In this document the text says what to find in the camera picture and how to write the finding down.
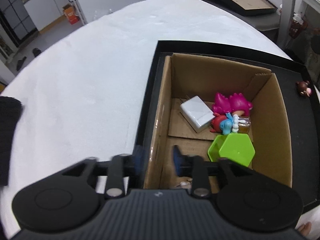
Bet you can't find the white power adapter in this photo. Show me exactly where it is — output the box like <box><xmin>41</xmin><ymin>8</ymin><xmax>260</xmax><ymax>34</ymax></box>
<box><xmin>180</xmin><ymin>96</ymin><xmax>215</xmax><ymax>133</ymax></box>

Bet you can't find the magenta dinosaur toy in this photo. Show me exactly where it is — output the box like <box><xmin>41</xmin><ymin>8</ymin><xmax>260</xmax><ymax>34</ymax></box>
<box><xmin>212</xmin><ymin>92</ymin><xmax>253</xmax><ymax>116</ymax></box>

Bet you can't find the red plastic basket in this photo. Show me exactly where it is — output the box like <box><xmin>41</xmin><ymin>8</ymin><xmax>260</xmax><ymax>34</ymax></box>
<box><xmin>289</xmin><ymin>20</ymin><xmax>308</xmax><ymax>39</ymax></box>

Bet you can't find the brown-haired girl figurine head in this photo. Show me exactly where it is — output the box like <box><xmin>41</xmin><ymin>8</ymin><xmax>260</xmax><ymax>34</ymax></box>
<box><xmin>296</xmin><ymin>81</ymin><xmax>312</xmax><ymax>97</ymax></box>

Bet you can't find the person's hand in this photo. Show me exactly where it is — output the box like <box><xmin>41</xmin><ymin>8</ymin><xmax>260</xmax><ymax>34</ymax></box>
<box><xmin>296</xmin><ymin>222</ymin><xmax>312</xmax><ymax>237</ymax></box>

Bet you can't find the green hexagonal box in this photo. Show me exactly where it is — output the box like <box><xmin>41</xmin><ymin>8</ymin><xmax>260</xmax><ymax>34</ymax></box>
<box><xmin>207</xmin><ymin>133</ymin><xmax>255</xmax><ymax>167</ymax></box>

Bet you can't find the orange cardboard box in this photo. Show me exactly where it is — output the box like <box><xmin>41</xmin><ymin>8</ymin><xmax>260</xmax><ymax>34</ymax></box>
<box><xmin>63</xmin><ymin>3</ymin><xmax>79</xmax><ymax>25</ymax></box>

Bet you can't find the blue figure with beer mug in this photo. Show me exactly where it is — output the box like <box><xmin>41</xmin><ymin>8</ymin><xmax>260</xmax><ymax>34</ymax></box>
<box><xmin>210</xmin><ymin>113</ymin><xmax>251</xmax><ymax>135</ymax></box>

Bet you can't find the grey chair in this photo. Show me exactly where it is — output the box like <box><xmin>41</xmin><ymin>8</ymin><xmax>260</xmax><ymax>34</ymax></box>
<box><xmin>237</xmin><ymin>12</ymin><xmax>280</xmax><ymax>31</ymax></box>

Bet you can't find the black shallow tray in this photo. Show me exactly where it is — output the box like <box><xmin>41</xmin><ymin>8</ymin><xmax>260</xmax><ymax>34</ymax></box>
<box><xmin>135</xmin><ymin>41</ymin><xmax>319</xmax><ymax>211</ymax></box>

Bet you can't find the black fuzzy cloth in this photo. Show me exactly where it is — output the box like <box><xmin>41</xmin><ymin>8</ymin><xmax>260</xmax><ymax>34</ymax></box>
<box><xmin>0</xmin><ymin>96</ymin><xmax>23</xmax><ymax>186</ymax></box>

